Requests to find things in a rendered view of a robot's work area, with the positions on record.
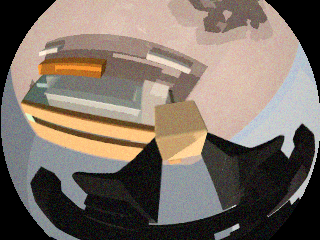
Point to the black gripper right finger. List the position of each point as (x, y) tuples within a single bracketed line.
[(231, 165)]

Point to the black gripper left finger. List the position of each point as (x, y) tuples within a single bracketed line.
[(138, 182)]

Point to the tan block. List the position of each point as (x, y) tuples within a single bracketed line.
[(180, 130)]

